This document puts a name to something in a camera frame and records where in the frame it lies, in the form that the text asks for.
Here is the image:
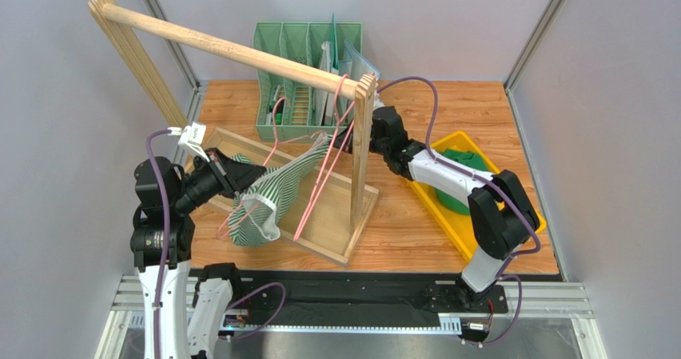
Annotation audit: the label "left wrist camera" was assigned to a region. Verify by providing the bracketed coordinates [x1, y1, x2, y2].
[167, 122, 210, 162]

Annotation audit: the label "mint green file organizer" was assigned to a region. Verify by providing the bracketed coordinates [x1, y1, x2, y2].
[252, 19, 380, 142]

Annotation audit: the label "white folders in organizer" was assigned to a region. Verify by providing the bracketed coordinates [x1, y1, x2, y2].
[313, 13, 382, 127]

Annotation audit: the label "pink wire hanger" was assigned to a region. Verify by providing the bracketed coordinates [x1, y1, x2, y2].
[293, 74, 354, 241]

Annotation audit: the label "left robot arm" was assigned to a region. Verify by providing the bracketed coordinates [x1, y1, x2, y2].
[130, 148, 266, 358]

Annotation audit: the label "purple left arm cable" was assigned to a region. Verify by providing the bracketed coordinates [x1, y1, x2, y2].
[145, 129, 174, 359]

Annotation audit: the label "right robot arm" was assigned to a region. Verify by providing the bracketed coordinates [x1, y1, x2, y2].
[369, 106, 540, 309]

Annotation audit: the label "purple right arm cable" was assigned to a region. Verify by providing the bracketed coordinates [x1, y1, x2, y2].
[375, 76, 543, 285]

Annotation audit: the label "green white striped tank top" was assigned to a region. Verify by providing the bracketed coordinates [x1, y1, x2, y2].
[227, 131, 333, 246]

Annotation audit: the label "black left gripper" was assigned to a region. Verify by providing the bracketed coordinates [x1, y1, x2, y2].
[173, 146, 266, 213]

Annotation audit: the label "wooden clothes rack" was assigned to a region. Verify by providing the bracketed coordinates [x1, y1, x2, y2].
[88, 0, 380, 268]

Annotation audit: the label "yellow plastic tray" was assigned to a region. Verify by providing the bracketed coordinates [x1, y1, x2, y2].
[407, 130, 548, 264]

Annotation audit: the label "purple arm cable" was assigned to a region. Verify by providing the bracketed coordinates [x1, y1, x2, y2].
[375, 76, 543, 285]
[145, 129, 174, 359]

